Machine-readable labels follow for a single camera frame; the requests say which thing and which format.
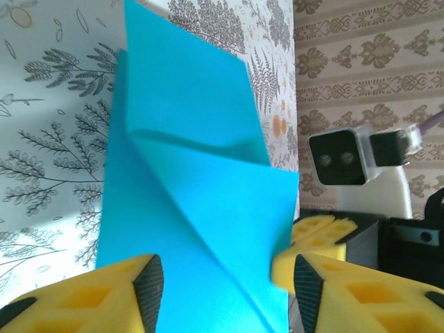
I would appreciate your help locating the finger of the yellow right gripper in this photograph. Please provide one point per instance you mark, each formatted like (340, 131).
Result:
(347, 229)
(315, 239)

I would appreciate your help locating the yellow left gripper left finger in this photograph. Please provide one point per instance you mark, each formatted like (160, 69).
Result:
(79, 305)

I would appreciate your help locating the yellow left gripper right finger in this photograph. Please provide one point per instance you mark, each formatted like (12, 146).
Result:
(364, 301)

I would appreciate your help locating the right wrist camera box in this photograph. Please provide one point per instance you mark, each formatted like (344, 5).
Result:
(343, 156)

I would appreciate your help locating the teal cloth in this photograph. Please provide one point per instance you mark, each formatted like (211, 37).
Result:
(194, 173)

